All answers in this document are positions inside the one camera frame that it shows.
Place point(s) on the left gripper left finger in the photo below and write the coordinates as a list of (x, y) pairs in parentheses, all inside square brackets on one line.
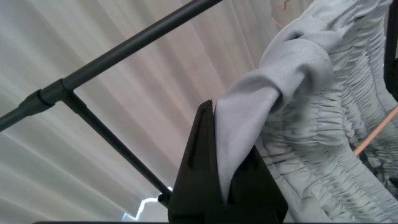
[(196, 180)]

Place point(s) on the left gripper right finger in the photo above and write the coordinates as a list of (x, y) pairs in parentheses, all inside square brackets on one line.
[(258, 193)]

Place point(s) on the pale grey shorts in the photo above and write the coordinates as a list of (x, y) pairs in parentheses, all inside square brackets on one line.
[(295, 77)]

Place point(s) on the black clothes rack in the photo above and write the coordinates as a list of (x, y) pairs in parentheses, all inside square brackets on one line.
[(124, 49)]

